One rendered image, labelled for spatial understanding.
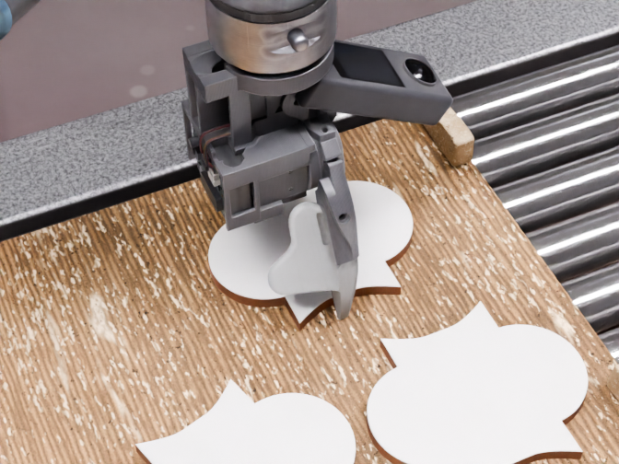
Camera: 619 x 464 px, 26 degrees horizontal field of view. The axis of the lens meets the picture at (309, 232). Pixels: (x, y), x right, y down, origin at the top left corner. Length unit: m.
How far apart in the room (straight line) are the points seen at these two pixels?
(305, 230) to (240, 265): 0.08
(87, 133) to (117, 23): 1.51
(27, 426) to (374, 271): 0.25
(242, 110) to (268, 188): 0.06
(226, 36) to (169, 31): 1.78
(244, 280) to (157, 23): 1.67
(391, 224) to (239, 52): 0.24
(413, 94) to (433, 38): 0.30
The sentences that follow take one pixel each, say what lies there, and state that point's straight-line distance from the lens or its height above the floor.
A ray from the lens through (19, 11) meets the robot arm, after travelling 0.70.
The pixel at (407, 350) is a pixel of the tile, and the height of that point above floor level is 0.95.
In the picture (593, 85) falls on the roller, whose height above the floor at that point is 0.91.
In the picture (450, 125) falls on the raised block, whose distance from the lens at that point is 1.00.
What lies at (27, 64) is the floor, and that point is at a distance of 2.51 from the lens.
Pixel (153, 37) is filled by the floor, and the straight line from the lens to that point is 2.53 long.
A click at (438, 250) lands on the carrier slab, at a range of 0.95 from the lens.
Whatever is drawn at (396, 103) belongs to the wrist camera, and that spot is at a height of 1.08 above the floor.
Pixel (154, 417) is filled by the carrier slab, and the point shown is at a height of 0.94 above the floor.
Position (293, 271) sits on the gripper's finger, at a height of 0.99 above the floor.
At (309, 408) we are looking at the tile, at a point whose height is 0.95.
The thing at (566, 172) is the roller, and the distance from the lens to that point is 1.03.
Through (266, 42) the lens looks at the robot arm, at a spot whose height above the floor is 1.17.
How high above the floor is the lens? 1.67
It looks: 50 degrees down
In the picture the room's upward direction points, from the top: straight up
